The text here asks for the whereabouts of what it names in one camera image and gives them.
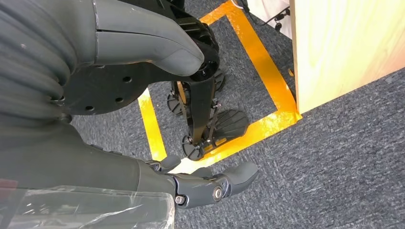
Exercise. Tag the clear plastic film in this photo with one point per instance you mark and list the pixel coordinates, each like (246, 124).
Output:
(95, 210)

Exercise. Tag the yellow floor tape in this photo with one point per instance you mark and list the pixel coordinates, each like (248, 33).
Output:
(262, 63)

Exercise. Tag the light wood desk panel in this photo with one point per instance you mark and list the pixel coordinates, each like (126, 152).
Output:
(341, 47)

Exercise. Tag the white panel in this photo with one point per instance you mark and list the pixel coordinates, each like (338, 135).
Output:
(267, 5)

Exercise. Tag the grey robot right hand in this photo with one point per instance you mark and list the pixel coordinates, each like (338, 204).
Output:
(79, 158)

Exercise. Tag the black robot lower body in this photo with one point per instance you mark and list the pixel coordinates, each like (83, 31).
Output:
(197, 104)

